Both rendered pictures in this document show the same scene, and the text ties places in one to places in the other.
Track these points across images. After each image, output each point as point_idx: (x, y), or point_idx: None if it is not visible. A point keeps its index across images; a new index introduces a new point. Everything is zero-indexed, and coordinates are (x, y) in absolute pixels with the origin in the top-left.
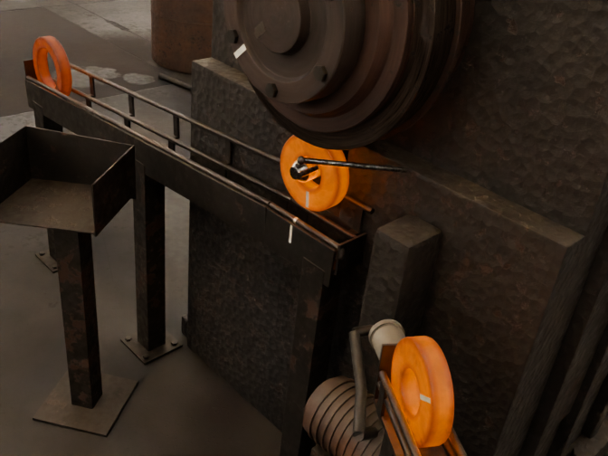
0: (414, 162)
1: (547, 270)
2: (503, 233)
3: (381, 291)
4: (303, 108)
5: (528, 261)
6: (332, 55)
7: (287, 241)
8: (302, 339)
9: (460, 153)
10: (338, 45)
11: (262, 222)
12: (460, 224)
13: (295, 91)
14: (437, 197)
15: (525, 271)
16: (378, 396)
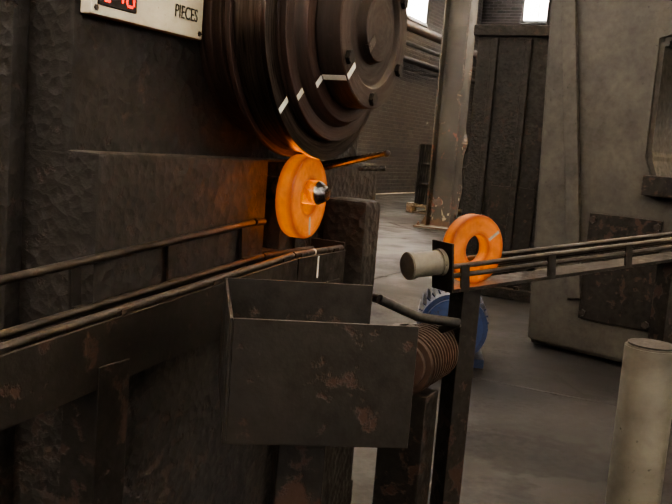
0: None
1: (374, 185)
2: (359, 176)
3: (371, 254)
4: (352, 116)
5: (368, 186)
6: (402, 53)
7: (314, 278)
8: None
9: None
10: (404, 44)
11: (295, 279)
12: (343, 186)
13: (383, 93)
14: (333, 174)
15: (367, 195)
16: (461, 279)
